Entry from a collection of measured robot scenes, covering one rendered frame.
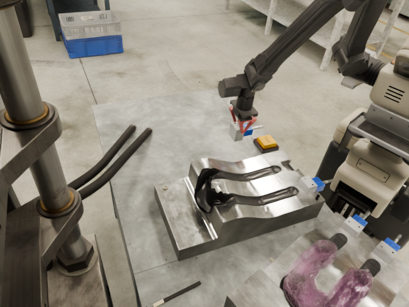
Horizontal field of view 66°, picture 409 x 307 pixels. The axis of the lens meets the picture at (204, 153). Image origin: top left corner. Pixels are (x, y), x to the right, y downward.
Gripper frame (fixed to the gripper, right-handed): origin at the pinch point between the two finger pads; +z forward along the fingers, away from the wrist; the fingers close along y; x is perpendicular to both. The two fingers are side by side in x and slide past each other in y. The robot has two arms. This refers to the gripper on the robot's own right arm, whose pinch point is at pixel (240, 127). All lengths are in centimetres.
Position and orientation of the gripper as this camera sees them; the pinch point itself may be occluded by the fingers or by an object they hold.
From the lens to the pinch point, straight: 119.5
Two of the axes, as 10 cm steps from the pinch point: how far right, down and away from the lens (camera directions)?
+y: 3.7, 6.4, -6.7
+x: 9.2, -2.0, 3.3
